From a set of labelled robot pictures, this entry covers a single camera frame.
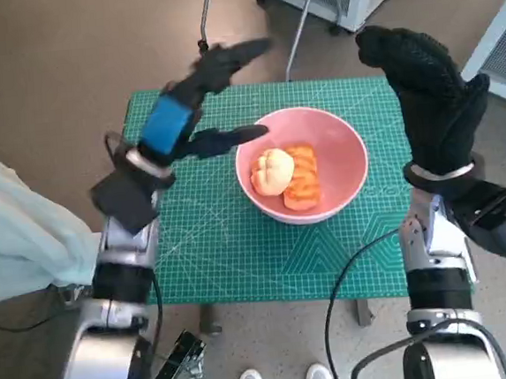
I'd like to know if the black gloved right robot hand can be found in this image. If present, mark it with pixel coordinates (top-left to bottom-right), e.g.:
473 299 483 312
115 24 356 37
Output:
353 16 499 185

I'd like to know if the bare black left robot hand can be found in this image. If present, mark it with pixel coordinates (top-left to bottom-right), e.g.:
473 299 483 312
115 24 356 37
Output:
129 36 283 169

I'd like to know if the pink bowl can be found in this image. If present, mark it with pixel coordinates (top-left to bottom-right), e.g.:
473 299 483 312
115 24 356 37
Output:
230 101 375 231

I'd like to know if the round pale bread bun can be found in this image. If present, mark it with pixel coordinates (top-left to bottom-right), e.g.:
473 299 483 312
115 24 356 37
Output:
248 145 298 198

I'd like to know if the long orange striped bread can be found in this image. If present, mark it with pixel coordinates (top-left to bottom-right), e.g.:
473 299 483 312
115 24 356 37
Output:
277 141 323 212

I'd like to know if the white vented unit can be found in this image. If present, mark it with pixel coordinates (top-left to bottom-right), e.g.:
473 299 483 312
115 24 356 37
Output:
453 0 506 114

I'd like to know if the grey tube leg with caster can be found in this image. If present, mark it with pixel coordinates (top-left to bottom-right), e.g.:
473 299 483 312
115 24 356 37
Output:
194 0 221 53

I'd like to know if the grey bent metal tube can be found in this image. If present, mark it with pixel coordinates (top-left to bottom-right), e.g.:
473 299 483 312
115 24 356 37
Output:
279 0 331 81

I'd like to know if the green cutting mat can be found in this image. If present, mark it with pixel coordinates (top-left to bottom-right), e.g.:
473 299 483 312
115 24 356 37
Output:
119 64 478 320

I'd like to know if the grey table leg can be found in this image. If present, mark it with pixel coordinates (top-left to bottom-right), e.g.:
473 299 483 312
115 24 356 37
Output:
355 296 376 328
200 302 225 337

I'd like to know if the black bar with metal clamp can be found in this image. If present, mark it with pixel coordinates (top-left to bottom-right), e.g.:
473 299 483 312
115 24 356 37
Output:
140 329 209 379

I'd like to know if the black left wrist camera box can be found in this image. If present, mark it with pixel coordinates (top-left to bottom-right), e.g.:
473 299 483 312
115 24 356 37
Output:
87 166 162 235

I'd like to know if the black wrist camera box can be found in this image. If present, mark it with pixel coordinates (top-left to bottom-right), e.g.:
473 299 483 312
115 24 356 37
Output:
445 178 506 266
87 166 162 235

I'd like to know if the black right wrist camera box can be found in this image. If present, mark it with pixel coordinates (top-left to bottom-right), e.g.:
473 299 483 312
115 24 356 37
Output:
445 178 506 266

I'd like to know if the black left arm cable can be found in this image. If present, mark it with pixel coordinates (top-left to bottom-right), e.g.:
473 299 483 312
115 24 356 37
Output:
147 268 170 368

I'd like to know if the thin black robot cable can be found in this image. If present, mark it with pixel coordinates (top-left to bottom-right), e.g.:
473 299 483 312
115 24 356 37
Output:
315 228 413 379

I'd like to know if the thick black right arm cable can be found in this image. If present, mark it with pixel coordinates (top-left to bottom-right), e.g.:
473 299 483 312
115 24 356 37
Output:
347 316 505 379

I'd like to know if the thin black floor cable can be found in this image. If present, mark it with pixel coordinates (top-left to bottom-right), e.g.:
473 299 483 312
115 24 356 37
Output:
0 302 78 332

